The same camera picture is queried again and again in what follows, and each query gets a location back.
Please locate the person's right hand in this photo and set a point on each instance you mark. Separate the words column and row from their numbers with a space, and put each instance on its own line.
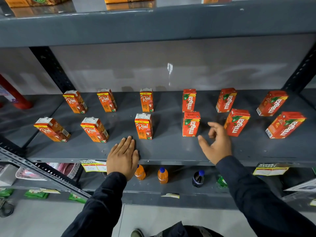
column 219, row 145

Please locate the group of red mango cartons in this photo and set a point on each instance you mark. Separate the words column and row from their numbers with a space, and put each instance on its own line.
column 237, row 122

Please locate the green packet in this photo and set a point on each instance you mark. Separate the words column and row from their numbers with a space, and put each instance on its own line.
column 36, row 194
column 77, row 198
column 5, row 192

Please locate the person's left forearm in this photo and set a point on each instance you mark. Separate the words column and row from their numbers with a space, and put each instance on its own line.
column 101, row 207

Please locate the person's dark trousers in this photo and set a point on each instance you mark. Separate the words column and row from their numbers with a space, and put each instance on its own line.
column 182, row 231

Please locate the person's left little finger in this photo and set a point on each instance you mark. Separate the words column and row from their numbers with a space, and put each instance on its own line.
column 112, row 151

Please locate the white printed sheet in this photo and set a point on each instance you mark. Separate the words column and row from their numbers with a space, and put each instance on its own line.
column 302, row 186

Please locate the orange soda bottle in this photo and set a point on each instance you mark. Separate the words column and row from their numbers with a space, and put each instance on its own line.
column 163, row 176
column 140, row 173

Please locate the person's left middle finger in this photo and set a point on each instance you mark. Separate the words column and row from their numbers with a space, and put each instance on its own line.
column 126, row 145

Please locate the dark cola bottle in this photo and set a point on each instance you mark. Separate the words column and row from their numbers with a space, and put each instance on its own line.
column 198, row 179

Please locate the person's shoe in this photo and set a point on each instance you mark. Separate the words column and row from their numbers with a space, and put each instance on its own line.
column 136, row 233

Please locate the grey metal shelf rack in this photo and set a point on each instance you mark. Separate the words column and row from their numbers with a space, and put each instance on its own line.
column 158, row 24

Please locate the green soda bottle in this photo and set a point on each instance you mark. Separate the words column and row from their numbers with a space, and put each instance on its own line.
column 222, row 182

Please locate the person's right forearm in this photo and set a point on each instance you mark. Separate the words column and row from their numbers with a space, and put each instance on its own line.
column 259, row 204

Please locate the person's left thumb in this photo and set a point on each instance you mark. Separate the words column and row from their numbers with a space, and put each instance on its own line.
column 136, row 159

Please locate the yellow shelf price label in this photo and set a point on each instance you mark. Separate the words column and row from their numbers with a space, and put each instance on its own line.
column 93, row 166
column 270, row 169

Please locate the person's left hand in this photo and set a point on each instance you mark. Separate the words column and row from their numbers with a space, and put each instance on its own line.
column 122, row 161

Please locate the person's right thumb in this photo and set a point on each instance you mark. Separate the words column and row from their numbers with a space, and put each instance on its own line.
column 203, row 143

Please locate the group of white-topped juice cartons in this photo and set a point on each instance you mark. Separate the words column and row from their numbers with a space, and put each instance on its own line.
column 95, row 129

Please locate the white box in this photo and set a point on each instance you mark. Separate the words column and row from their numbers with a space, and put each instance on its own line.
column 7, row 175

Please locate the small white shelf label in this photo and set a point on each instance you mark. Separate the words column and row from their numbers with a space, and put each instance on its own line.
column 170, row 195

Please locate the red cylinder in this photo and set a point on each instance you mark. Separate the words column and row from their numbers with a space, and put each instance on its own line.
column 13, row 95

